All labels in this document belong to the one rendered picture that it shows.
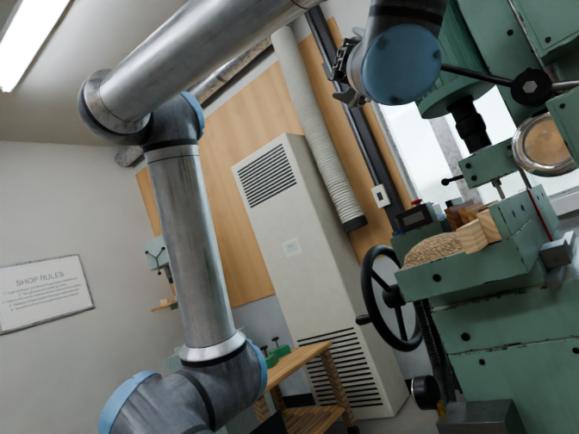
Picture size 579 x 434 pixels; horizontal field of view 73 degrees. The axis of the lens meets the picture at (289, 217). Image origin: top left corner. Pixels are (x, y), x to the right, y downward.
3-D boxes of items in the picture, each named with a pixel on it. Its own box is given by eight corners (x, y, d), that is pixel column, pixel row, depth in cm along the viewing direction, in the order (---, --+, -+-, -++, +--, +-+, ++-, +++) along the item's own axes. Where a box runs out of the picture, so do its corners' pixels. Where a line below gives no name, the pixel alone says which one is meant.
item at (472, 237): (522, 213, 101) (515, 199, 101) (531, 210, 100) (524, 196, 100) (466, 254, 58) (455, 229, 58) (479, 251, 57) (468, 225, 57)
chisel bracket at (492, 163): (478, 194, 92) (464, 161, 93) (544, 168, 84) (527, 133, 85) (470, 195, 87) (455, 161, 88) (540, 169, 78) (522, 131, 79)
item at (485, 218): (536, 206, 108) (528, 189, 109) (544, 203, 107) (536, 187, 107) (488, 243, 61) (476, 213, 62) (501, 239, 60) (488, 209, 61)
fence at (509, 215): (544, 203, 107) (535, 185, 108) (550, 201, 106) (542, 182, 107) (501, 239, 60) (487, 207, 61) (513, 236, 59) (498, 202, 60)
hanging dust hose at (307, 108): (351, 232, 254) (277, 45, 273) (373, 222, 244) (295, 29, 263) (338, 235, 240) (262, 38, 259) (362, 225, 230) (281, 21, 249)
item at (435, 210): (411, 230, 106) (403, 211, 107) (450, 215, 99) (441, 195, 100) (391, 237, 96) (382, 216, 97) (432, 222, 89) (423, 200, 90)
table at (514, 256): (451, 255, 124) (444, 237, 125) (559, 221, 105) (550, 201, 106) (362, 314, 77) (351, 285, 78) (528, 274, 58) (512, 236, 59)
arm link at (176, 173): (179, 427, 88) (104, 96, 82) (235, 387, 102) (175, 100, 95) (222, 448, 78) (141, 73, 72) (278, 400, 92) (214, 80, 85)
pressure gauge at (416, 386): (434, 410, 78) (419, 370, 79) (452, 409, 75) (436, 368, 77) (423, 427, 73) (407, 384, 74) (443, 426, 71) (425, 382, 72)
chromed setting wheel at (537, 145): (529, 188, 73) (501, 129, 75) (608, 158, 66) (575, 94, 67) (526, 189, 71) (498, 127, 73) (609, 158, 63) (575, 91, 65)
